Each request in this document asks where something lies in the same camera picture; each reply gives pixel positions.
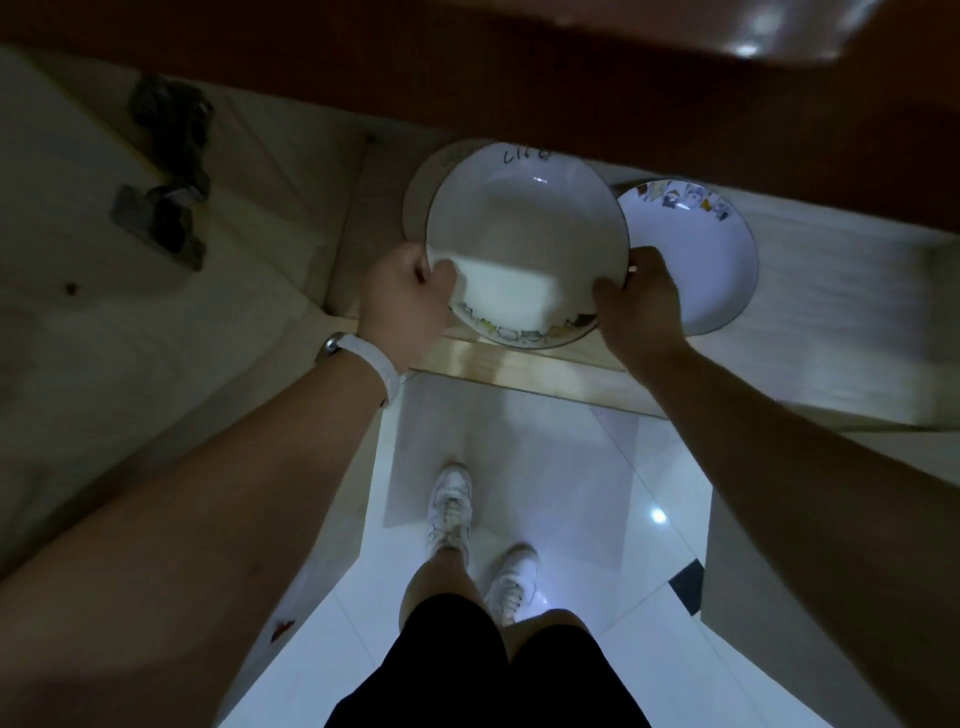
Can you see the person's right hand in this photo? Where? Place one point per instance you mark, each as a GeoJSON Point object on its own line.
{"type": "Point", "coordinates": [645, 311]}

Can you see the person's left hand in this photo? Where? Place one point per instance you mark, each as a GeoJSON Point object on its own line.
{"type": "Point", "coordinates": [397, 300]}

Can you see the person's right thumb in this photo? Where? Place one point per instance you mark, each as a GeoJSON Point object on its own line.
{"type": "Point", "coordinates": [609, 294]}

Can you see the person's left thumb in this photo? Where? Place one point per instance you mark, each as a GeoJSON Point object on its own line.
{"type": "Point", "coordinates": [444, 279]}

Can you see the white plate with patterned rim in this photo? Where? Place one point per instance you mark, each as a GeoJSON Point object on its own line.
{"type": "Point", "coordinates": [697, 262]}
{"type": "Point", "coordinates": [525, 240]}
{"type": "Point", "coordinates": [416, 195]}

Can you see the person's left forearm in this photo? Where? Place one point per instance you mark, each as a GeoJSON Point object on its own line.
{"type": "Point", "coordinates": [195, 540]}

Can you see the person's right forearm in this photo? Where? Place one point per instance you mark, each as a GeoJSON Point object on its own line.
{"type": "Point", "coordinates": [810, 487]}

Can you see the white band wristwatch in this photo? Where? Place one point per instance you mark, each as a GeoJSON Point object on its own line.
{"type": "Point", "coordinates": [371, 360]}

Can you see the light wooden cabinet shelf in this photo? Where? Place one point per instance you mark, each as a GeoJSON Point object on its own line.
{"type": "Point", "coordinates": [825, 315]}

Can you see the dark brown countertop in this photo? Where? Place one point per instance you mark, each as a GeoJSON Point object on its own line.
{"type": "Point", "coordinates": [375, 67]}

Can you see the person's left white sneaker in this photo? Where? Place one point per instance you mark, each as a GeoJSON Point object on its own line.
{"type": "Point", "coordinates": [450, 506]}

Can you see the person's white sneaker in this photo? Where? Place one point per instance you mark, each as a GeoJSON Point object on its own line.
{"type": "Point", "coordinates": [514, 581]}
{"type": "Point", "coordinates": [450, 506]}

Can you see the dark metal door hinge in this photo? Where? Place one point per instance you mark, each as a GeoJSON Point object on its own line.
{"type": "Point", "coordinates": [176, 124]}
{"type": "Point", "coordinates": [161, 225]}

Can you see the person's left leg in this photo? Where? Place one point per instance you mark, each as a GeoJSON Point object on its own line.
{"type": "Point", "coordinates": [442, 581]}

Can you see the person's leg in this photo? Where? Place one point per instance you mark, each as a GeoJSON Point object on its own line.
{"type": "Point", "coordinates": [442, 581]}
{"type": "Point", "coordinates": [544, 630]}

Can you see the person's right white sneaker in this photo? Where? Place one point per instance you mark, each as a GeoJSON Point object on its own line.
{"type": "Point", "coordinates": [514, 581]}

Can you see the person's right leg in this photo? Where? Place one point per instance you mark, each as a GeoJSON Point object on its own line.
{"type": "Point", "coordinates": [544, 630]}

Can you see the black shorts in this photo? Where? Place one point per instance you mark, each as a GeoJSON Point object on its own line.
{"type": "Point", "coordinates": [480, 675]}

